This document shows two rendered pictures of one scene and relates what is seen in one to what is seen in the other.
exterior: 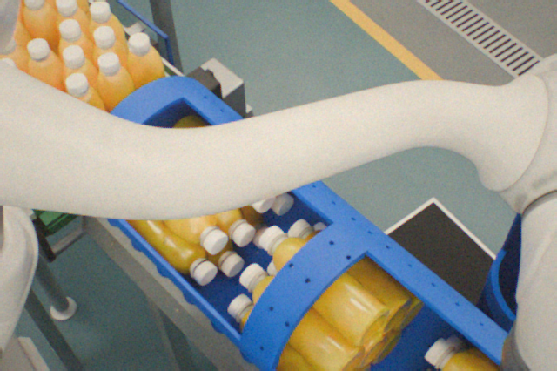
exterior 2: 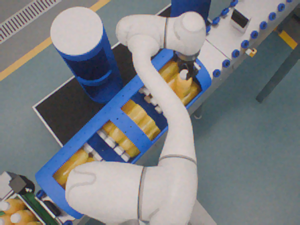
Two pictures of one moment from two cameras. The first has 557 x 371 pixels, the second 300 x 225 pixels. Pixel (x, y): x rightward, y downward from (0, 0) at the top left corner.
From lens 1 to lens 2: 0.75 m
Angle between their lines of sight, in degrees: 36
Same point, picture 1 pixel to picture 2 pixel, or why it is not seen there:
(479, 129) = (148, 51)
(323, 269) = (127, 121)
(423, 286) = (131, 91)
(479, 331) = not seen: hidden behind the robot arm
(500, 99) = (141, 45)
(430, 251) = (57, 110)
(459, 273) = (67, 100)
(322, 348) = (146, 125)
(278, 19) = not seen: outside the picture
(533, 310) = (193, 47)
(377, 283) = (125, 108)
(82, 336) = not seen: outside the picture
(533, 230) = (173, 44)
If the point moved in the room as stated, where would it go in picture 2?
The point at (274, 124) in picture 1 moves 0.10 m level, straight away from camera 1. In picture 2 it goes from (164, 94) to (129, 97)
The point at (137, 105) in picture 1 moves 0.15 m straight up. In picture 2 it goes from (55, 192) to (43, 191)
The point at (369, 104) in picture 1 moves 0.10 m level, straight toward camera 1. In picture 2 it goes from (151, 74) to (185, 78)
